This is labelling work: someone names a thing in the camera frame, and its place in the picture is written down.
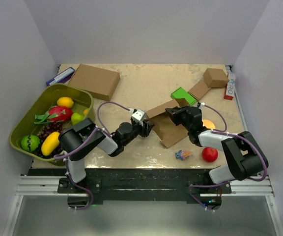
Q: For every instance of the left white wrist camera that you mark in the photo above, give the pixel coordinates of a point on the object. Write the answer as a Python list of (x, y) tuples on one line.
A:
[(138, 116)]

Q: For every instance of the green pear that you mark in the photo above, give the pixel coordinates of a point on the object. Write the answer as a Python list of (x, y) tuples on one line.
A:
[(76, 118)]

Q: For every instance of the black base frame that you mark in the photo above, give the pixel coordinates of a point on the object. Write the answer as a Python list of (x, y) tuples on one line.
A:
[(100, 185)]

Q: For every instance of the red apple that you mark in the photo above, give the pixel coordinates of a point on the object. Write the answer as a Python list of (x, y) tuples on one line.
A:
[(209, 154)]

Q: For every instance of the red dragon fruit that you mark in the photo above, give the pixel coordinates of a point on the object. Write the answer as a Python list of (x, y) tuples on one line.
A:
[(54, 114)]

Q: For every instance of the red white box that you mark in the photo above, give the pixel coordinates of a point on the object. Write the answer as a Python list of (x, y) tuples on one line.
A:
[(230, 87)]

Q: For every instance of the olive green plastic bin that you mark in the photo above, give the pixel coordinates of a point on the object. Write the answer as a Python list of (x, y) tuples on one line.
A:
[(26, 126)]

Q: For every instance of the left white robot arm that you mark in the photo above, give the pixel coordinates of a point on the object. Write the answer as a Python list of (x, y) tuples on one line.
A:
[(80, 139)]

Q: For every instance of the small colourful toy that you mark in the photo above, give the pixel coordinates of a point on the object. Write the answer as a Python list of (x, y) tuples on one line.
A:
[(182, 155)]

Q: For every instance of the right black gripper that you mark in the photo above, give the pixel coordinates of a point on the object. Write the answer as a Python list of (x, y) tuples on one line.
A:
[(174, 119)]

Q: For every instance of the yellow mango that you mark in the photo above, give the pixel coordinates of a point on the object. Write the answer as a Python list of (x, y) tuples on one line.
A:
[(50, 143)]

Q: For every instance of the brown cardboard box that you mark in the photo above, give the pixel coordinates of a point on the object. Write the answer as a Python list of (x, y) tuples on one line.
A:
[(167, 131)]

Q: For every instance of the large flat cardboard box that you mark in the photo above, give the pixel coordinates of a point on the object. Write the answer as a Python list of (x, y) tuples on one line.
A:
[(100, 83)]

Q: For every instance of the flat small cardboard box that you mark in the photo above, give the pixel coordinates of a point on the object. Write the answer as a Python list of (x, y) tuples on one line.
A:
[(199, 90)]

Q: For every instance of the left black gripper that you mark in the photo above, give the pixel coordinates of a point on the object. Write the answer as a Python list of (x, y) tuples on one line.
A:
[(145, 130)]

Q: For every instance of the dark purple grapes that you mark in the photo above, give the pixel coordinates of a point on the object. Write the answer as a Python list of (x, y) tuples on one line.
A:
[(44, 133)]

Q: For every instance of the purple white box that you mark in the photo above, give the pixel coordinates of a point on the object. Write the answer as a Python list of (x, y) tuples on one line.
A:
[(62, 77)]

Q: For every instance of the yellow lemon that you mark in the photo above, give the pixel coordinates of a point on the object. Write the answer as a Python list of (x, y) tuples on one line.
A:
[(65, 102)]

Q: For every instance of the green round fruit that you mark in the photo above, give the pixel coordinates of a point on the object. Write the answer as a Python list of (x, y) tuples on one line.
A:
[(30, 143)]

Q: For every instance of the green flat box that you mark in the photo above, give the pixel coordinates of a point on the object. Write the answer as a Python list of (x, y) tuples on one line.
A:
[(182, 97)]

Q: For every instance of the small cardboard cube box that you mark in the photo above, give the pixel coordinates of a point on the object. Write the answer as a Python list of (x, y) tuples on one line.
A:
[(215, 78)]

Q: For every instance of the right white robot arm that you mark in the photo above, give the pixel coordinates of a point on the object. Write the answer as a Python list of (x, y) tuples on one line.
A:
[(244, 158)]

